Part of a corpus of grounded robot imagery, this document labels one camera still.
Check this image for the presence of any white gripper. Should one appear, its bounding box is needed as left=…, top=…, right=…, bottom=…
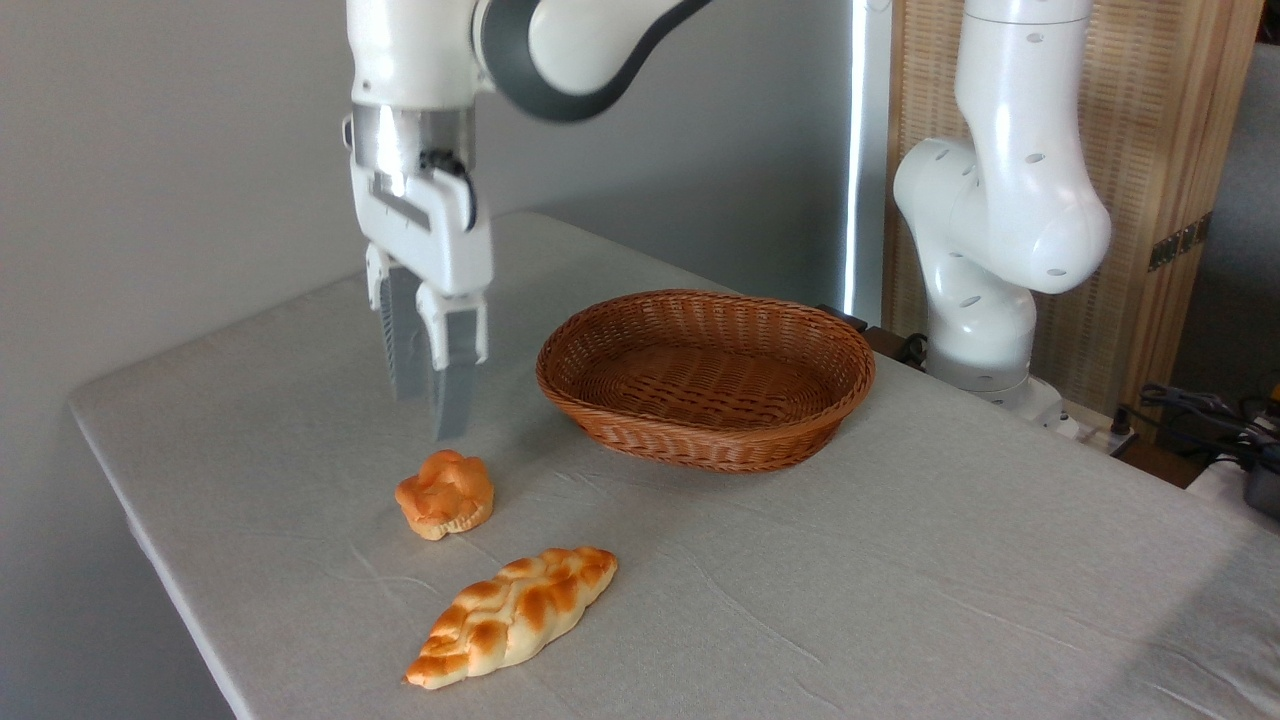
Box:
left=349, top=165, right=495, bottom=442

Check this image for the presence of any round flower-shaped bread bun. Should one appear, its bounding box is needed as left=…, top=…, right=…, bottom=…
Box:
left=394, top=449, right=496, bottom=542

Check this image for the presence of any long braided bread loaf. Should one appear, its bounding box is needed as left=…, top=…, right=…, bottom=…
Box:
left=403, top=546, right=619, bottom=691

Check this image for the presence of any brown wicker basket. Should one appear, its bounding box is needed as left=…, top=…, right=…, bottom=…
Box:
left=535, top=289, right=877, bottom=474

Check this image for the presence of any grey tablecloth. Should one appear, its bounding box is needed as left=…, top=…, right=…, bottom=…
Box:
left=68, top=210, right=1280, bottom=720

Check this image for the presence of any black table clamp block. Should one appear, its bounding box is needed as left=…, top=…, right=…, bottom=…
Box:
left=815, top=303, right=931, bottom=369

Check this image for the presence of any white power strip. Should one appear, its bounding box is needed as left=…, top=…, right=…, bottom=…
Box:
left=1045, top=400, right=1141, bottom=453

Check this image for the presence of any brass screen hinge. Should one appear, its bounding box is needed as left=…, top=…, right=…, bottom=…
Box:
left=1147, top=212, right=1214, bottom=273

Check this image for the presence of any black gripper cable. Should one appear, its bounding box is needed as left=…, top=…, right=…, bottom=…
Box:
left=419, top=148, right=480, bottom=233

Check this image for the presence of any black cable bundle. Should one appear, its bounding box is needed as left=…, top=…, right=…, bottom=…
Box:
left=1113, top=383, right=1280, bottom=473

